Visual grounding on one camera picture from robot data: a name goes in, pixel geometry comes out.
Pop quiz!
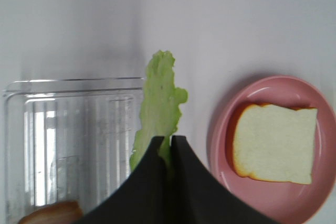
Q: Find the bacon strip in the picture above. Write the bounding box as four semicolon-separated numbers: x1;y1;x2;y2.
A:
18;201;83;224

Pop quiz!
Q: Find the green lettuce leaf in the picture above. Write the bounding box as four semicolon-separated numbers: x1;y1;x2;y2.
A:
130;50;188;180

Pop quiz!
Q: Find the bread slice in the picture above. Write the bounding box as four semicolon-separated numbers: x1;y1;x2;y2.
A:
232;104;318;185

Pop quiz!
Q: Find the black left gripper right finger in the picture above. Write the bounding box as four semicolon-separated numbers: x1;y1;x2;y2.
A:
171;135;276;223

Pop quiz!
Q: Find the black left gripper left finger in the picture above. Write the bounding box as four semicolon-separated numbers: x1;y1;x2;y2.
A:
76;136;166;223

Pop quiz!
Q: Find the pink round plate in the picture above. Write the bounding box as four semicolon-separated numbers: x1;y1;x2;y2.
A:
207;76;335;223

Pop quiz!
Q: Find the clear left plastic tray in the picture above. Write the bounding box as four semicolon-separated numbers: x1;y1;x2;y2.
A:
4;77;144;223

